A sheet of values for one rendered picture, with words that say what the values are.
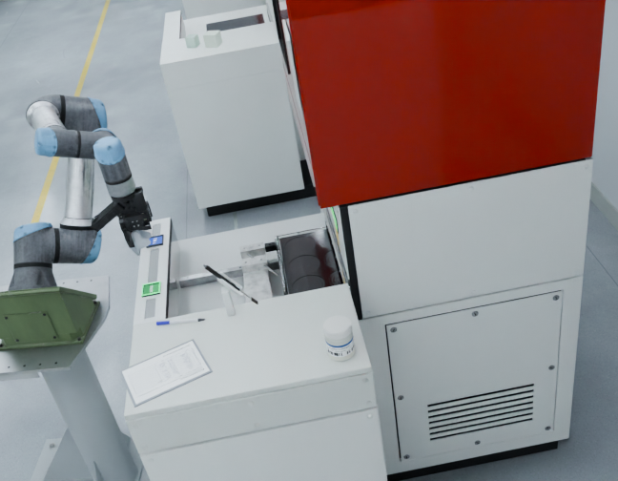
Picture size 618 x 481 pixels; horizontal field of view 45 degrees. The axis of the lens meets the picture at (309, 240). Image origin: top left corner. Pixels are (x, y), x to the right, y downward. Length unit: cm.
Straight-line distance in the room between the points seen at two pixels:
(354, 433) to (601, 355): 153
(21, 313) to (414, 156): 126
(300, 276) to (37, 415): 163
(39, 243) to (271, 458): 100
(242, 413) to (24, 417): 177
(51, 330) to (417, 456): 130
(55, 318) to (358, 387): 97
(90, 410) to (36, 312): 51
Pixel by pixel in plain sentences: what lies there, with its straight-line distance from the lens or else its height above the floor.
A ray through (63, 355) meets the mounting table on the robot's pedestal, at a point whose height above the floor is 82.
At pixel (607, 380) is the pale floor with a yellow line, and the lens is 319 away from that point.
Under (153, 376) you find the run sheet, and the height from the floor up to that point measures 97.
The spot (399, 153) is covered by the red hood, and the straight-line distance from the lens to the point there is 192.
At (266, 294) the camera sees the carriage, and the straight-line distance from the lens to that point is 226.
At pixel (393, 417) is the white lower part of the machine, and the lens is 252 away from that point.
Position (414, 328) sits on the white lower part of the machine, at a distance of 227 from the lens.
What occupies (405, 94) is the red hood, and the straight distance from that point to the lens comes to 185.
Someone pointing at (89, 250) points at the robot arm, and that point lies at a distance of 249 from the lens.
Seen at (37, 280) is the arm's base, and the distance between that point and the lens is 243.
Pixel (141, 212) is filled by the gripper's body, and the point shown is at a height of 124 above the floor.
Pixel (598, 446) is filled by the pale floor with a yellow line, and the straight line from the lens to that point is 297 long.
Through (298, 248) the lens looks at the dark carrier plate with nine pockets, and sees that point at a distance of 239.
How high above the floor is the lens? 227
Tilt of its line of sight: 35 degrees down
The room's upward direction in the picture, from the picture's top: 10 degrees counter-clockwise
